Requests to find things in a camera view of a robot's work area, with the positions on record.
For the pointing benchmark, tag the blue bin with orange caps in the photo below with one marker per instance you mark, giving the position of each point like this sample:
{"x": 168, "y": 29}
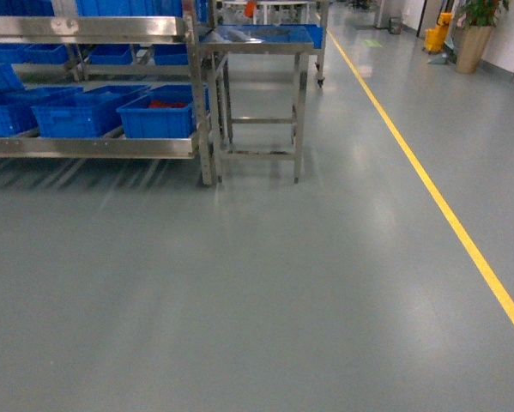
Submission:
{"x": 141, "y": 122}

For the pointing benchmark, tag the small steel side table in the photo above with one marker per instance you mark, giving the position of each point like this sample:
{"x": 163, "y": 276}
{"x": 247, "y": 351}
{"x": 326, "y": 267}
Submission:
{"x": 257, "y": 90}

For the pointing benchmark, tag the empty blue plastic bin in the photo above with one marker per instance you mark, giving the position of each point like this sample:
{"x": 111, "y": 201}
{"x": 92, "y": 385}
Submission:
{"x": 89, "y": 114}

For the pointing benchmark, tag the stainless steel flow rack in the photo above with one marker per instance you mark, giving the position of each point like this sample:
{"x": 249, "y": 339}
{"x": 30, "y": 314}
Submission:
{"x": 152, "y": 30}

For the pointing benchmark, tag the yellow mop bucket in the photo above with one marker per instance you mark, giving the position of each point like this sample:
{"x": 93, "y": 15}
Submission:
{"x": 436, "y": 36}

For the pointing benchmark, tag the blue plastic bin left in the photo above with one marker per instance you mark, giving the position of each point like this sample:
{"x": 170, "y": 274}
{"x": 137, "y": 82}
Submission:
{"x": 16, "y": 114}

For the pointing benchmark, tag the potted plant beige planter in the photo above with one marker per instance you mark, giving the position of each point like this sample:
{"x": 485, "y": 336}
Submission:
{"x": 479, "y": 18}

